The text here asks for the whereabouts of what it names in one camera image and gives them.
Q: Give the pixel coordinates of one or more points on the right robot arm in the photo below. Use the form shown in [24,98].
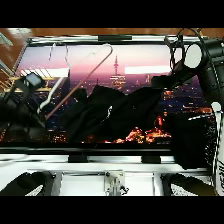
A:
[213,73]

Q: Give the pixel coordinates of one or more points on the black garment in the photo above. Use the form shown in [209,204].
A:
[190,140]

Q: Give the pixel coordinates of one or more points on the brown clothes hanger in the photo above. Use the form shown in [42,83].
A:
[81,81]

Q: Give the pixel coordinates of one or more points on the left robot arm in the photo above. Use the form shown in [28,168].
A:
[16,113]

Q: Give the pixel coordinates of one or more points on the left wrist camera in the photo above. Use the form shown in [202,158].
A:
[33,81]

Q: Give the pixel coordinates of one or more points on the black T-shirt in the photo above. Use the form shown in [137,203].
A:
[116,113]

